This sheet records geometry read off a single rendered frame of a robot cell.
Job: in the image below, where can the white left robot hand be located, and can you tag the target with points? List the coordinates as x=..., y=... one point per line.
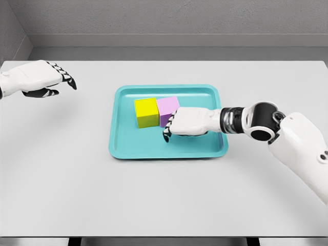
x=38, y=75

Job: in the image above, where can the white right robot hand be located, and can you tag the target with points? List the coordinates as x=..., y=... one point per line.
x=191, y=121

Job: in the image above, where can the pink cube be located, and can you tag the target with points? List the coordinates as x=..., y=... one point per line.
x=166, y=107

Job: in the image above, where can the yellow cube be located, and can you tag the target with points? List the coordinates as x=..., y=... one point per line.
x=147, y=112

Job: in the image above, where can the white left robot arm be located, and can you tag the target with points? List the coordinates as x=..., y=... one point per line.
x=7, y=82

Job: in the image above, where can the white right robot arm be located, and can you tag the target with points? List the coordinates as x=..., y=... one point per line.
x=287, y=135

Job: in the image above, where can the teal square tray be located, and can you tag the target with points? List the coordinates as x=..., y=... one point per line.
x=143, y=141

